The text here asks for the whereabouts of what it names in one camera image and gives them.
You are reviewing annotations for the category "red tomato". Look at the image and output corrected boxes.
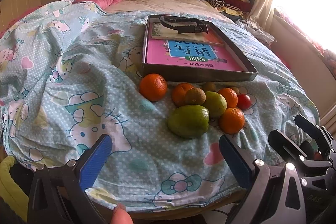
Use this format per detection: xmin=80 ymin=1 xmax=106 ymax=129
xmin=237 ymin=94 xmax=252 ymax=111

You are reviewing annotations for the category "white bed sheet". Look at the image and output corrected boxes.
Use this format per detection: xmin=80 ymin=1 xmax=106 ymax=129
xmin=104 ymin=0 xmax=233 ymax=23

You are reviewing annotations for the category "grey cardboard box tray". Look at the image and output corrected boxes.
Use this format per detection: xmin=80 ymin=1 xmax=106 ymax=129
xmin=141 ymin=15 xmax=258 ymax=83

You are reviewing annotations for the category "large green mango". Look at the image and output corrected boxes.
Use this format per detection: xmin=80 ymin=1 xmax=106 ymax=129
xmin=167 ymin=105 xmax=210 ymax=139

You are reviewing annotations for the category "black gripper part in tray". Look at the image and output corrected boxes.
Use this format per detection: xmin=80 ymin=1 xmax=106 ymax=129
xmin=159 ymin=16 xmax=209 ymax=34

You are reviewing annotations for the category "small brown kiwi right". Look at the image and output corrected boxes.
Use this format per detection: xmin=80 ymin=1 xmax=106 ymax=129
xmin=231 ymin=86 xmax=240 ymax=95

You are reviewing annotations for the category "brown kiwi back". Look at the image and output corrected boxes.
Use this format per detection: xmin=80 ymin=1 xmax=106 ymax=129
xmin=202 ymin=82 xmax=216 ymax=92

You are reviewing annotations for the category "pink chinese workbook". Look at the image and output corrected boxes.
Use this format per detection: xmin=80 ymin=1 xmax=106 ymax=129
xmin=146 ymin=40 xmax=247 ymax=72

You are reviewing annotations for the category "brown kiwi front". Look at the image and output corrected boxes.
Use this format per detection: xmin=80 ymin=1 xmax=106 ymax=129
xmin=184 ymin=88 xmax=206 ymax=105

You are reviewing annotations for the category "small green mango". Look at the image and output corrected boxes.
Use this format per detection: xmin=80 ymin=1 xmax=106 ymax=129
xmin=203 ymin=91 xmax=227 ymax=118

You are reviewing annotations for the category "orange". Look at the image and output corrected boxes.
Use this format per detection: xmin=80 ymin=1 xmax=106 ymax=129
xmin=218 ymin=88 xmax=238 ymax=108
xmin=139 ymin=73 xmax=167 ymax=102
xmin=171 ymin=83 xmax=194 ymax=107
xmin=219 ymin=107 xmax=245 ymax=134

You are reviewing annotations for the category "left hand with red nails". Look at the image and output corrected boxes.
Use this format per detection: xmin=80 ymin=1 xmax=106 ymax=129
xmin=110 ymin=203 xmax=133 ymax=224

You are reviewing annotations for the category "hello kitty blue quilt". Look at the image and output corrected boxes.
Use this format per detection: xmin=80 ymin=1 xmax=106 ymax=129
xmin=0 ymin=0 xmax=321 ymax=213

